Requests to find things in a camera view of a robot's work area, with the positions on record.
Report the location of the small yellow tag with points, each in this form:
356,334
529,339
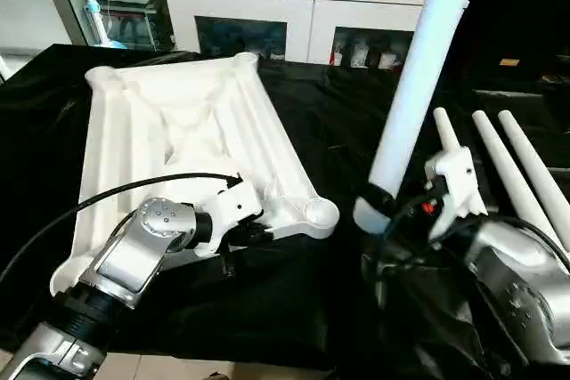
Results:
509,61

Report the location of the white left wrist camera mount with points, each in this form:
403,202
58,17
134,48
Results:
230,204

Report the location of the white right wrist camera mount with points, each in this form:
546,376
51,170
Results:
456,180

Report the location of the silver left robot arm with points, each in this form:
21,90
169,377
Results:
116,273

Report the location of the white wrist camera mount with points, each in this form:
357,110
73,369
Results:
230,204
456,180

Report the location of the white plastic table top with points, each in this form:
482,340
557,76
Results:
178,122

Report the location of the black work mat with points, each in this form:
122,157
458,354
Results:
338,122

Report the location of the white plastic table leg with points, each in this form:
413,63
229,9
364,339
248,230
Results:
419,86
445,131
539,171
503,166

